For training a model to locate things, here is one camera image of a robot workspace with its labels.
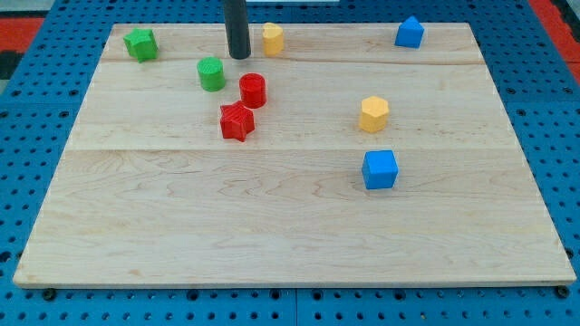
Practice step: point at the red star block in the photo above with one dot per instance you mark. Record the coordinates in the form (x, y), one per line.
(236, 121)

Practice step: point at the red cylinder block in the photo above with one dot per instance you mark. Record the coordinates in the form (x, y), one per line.
(252, 88)

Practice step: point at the green cylinder block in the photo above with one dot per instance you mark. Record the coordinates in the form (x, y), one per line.
(211, 74)

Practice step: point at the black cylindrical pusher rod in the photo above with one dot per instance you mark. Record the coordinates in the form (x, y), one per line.
(237, 28)

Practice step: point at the blue cube block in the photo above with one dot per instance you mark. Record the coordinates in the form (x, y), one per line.
(379, 169)

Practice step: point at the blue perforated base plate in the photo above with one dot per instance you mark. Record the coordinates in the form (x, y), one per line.
(41, 100)

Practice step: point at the yellow hexagon block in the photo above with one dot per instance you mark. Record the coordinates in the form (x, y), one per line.
(374, 114)

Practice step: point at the yellow heart block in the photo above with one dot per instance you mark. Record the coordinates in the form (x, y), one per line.
(273, 39)

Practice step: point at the wooden board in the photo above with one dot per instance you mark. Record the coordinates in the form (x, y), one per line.
(148, 194)

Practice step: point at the green star block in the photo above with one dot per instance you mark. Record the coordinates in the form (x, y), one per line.
(141, 44)

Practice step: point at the blue pentagon block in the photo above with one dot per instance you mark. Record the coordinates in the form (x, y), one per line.
(410, 33)

